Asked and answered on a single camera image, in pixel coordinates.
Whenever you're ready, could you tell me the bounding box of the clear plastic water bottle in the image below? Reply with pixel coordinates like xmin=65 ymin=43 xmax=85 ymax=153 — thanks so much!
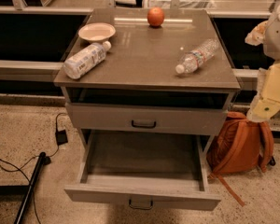
xmin=175 ymin=39 xmax=219 ymax=75

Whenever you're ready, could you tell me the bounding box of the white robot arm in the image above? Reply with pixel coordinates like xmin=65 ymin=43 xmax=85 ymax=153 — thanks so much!
xmin=245 ymin=2 xmax=280 ymax=122

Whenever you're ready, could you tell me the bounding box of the black metal stand leg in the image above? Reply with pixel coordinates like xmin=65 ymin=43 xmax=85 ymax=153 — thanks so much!
xmin=0 ymin=152 xmax=50 ymax=224

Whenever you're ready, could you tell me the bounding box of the white shallow bowl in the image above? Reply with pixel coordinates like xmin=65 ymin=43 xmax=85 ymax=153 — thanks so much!
xmin=78 ymin=22 xmax=116 ymax=43

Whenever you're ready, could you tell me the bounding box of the black power adapter with cable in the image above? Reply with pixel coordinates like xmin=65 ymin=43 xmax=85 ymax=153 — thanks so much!
xmin=0 ymin=113 xmax=68 ymax=224

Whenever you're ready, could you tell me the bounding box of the grey drawer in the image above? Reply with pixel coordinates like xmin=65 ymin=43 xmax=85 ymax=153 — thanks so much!
xmin=64 ymin=131 xmax=220 ymax=211
xmin=65 ymin=103 xmax=227 ymax=135

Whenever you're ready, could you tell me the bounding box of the orange backpack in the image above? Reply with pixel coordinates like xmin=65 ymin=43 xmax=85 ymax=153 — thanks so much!
xmin=206 ymin=112 xmax=275 ymax=206

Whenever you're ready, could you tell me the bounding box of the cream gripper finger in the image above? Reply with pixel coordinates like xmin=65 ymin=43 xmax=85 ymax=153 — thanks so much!
xmin=245 ymin=21 xmax=267 ymax=46

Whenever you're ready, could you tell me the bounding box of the grey drawer cabinet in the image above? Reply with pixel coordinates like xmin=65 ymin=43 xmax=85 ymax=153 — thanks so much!
xmin=53 ymin=7 xmax=242 ymax=185

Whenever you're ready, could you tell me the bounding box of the orange fruit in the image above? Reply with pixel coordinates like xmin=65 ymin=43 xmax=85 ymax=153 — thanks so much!
xmin=147 ymin=7 xmax=164 ymax=27

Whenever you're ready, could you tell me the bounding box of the white labelled bottle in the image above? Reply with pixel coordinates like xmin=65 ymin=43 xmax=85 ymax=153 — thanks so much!
xmin=63 ymin=41 xmax=112 ymax=79

